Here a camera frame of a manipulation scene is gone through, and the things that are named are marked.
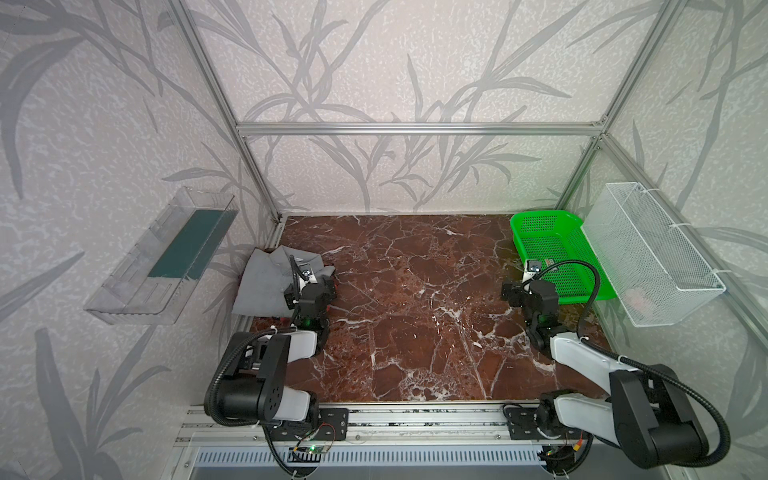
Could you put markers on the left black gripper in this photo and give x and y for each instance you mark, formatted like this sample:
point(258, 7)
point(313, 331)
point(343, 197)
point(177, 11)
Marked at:
point(309, 288)

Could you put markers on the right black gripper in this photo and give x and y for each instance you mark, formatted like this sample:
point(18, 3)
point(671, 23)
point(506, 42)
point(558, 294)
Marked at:
point(529, 292)

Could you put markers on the grey long sleeve shirt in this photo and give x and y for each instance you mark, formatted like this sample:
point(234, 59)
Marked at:
point(267, 275)

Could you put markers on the green plastic basket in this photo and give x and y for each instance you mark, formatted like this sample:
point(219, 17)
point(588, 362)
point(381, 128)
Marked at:
point(555, 235)

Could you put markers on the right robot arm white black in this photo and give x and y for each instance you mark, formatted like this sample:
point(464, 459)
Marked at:
point(648, 413)

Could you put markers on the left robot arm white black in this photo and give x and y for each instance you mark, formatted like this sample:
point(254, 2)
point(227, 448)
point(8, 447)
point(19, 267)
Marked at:
point(249, 384)

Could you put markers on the red black plaid shirt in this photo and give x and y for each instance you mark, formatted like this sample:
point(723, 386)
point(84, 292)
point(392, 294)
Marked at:
point(270, 317)

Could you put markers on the pink object in wire basket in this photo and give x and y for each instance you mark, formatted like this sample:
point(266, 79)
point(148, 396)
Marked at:
point(638, 300)

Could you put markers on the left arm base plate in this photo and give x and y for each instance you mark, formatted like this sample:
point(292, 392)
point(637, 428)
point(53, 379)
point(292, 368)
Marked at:
point(331, 425)

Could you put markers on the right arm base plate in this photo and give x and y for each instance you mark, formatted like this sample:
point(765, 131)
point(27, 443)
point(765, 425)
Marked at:
point(522, 422)

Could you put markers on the aluminium mounting rail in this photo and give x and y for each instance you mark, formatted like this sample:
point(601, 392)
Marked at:
point(432, 423)

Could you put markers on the white wire mesh basket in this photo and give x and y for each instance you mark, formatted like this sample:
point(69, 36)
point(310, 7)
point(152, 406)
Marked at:
point(639, 245)

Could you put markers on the clear acrylic wall shelf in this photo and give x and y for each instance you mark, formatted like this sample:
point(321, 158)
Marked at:
point(153, 282)

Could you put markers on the aluminium frame horizontal bar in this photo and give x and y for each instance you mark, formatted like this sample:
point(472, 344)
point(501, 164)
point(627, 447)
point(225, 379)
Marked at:
point(248, 129)

